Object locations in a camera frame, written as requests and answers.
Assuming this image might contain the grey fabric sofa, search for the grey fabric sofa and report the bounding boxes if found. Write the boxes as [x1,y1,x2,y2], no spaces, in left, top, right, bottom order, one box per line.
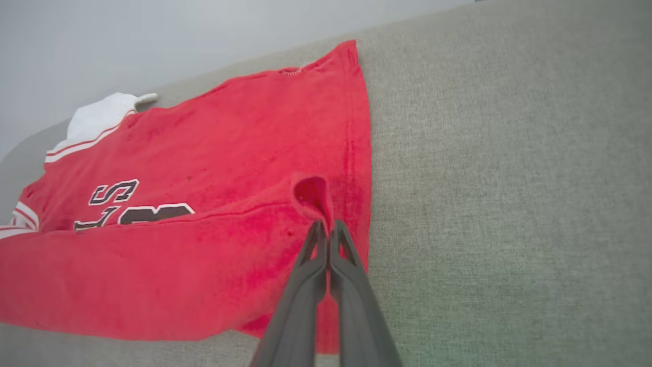
[0,0,652,367]

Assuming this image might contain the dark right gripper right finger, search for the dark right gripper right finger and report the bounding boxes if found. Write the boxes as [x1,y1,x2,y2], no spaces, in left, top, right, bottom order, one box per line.
[329,220,403,367]

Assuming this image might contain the red and white jersey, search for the red and white jersey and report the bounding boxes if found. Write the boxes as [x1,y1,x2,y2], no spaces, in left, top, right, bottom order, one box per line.
[0,40,373,355]

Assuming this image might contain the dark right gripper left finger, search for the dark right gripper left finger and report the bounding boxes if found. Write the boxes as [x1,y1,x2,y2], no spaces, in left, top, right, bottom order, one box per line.
[250,220,329,367]

